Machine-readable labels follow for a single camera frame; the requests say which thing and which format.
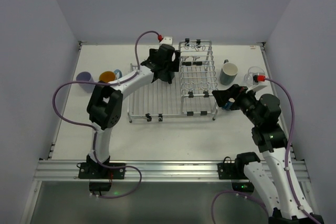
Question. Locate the grey blue mug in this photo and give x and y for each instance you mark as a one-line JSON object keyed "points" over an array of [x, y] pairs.
{"points": [[228, 73]]}

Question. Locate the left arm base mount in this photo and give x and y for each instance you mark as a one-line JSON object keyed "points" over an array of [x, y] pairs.
{"points": [[100, 177]]}

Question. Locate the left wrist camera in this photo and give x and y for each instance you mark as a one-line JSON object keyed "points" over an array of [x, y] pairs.
{"points": [[168, 40]]}

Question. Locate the dark green mug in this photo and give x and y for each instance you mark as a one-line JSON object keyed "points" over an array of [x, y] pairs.
{"points": [[167, 76]]}

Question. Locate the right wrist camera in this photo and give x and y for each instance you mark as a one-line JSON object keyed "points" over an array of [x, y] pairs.
{"points": [[261, 84]]}

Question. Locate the aluminium frame rail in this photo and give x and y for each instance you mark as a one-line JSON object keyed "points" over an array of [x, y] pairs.
{"points": [[149, 171]]}

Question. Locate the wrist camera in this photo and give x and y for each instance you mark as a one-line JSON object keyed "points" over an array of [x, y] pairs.
{"points": [[261, 84], [168, 40]]}

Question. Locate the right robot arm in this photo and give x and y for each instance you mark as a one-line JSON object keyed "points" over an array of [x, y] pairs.
{"points": [[280, 192]]}

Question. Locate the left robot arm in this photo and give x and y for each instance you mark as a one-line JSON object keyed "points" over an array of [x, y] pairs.
{"points": [[105, 105]]}

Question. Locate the dark blue mug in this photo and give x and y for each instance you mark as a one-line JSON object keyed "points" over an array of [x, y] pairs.
{"points": [[228, 104]]}

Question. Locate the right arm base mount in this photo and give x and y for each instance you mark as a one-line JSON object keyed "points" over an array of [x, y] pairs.
{"points": [[227, 170]]}

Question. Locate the light blue ceramic mug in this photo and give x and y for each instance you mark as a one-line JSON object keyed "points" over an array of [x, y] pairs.
{"points": [[109, 76]]}

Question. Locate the clear glass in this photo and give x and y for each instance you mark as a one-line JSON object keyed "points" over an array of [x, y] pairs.
{"points": [[249, 76]]}

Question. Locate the lavender plastic cup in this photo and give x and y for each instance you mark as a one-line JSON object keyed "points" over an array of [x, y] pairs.
{"points": [[86, 79]]}

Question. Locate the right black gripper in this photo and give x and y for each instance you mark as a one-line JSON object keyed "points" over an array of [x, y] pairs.
{"points": [[231, 98]]}

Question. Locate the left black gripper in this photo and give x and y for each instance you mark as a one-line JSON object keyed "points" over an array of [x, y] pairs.
{"points": [[170, 66]]}

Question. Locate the silver wire dish rack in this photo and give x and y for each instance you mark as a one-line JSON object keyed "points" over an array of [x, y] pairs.
{"points": [[188, 95]]}

